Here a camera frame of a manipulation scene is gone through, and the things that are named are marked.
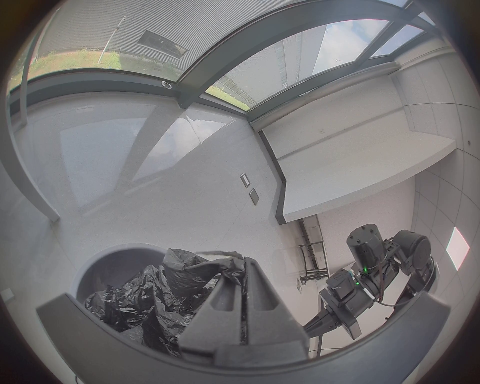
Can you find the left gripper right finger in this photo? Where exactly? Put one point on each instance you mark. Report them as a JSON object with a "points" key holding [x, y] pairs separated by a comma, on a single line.
{"points": [[270, 318]]}

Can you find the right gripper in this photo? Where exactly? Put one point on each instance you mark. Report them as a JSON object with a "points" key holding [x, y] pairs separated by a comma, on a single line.
{"points": [[356, 303]]}

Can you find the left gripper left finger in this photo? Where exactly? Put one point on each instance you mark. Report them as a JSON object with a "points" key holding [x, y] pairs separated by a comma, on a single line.
{"points": [[213, 322]]}

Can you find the black plastic bag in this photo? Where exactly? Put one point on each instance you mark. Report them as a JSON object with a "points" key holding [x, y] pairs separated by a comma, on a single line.
{"points": [[150, 300]]}

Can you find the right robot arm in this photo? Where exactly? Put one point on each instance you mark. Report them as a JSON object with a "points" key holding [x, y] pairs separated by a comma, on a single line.
{"points": [[408, 251]]}

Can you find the pale grey trash bin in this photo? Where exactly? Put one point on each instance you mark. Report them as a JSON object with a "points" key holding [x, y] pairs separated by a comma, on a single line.
{"points": [[112, 262]]}

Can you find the square ceiling light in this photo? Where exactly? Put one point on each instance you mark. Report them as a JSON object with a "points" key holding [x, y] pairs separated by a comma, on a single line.
{"points": [[458, 247]]}

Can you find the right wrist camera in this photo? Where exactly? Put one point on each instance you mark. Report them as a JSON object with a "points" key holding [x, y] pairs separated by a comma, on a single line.
{"points": [[339, 283]]}

